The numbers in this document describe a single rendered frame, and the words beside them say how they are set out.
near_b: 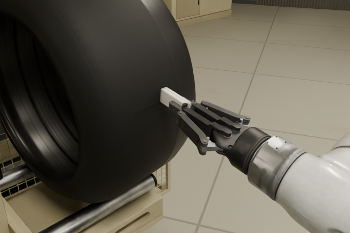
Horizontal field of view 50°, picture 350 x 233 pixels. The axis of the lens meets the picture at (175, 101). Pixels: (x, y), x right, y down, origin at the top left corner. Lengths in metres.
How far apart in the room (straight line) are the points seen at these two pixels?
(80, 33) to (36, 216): 0.63
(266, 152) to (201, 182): 1.95
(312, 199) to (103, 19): 0.47
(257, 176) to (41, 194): 0.79
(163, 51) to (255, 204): 1.75
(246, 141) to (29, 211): 0.76
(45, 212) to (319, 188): 0.82
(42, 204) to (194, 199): 1.35
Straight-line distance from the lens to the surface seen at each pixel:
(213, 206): 2.35
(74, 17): 0.72
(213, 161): 2.72
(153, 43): 0.76
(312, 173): 0.56
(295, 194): 0.56
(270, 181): 0.58
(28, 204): 1.22
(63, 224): 0.95
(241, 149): 0.60
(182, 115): 0.67
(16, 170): 1.16
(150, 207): 1.06
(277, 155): 0.58
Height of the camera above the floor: 1.56
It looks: 26 degrees down
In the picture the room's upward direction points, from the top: straight up
